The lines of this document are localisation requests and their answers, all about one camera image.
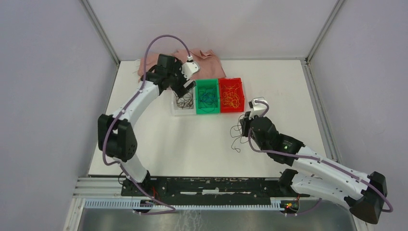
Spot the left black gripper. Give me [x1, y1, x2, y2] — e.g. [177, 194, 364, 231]
[168, 60, 197, 98]

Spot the yellow thin wire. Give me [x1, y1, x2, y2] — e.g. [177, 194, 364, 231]
[221, 83, 244, 110]

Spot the dark blue thin wire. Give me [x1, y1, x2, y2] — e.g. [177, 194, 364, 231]
[197, 84, 219, 113]

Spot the black thin wire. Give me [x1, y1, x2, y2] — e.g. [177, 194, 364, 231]
[174, 89, 195, 110]

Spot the white slotted cable duct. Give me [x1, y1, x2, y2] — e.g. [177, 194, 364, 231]
[84, 198, 287, 212]

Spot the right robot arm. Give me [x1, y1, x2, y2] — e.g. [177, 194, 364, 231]
[239, 113, 388, 224]

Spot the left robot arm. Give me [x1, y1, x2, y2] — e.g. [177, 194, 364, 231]
[98, 54, 200, 196]

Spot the red plastic bin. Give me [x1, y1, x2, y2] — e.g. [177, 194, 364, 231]
[218, 78, 245, 113]

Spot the green plastic bin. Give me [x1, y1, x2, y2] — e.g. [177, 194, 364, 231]
[195, 79, 220, 115]

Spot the pink crumpled cloth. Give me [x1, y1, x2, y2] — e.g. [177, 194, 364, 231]
[137, 48, 226, 82]

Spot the white plastic bin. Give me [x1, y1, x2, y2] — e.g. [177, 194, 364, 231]
[171, 88, 196, 116]

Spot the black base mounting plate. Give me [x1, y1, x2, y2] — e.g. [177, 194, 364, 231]
[140, 176, 298, 205]

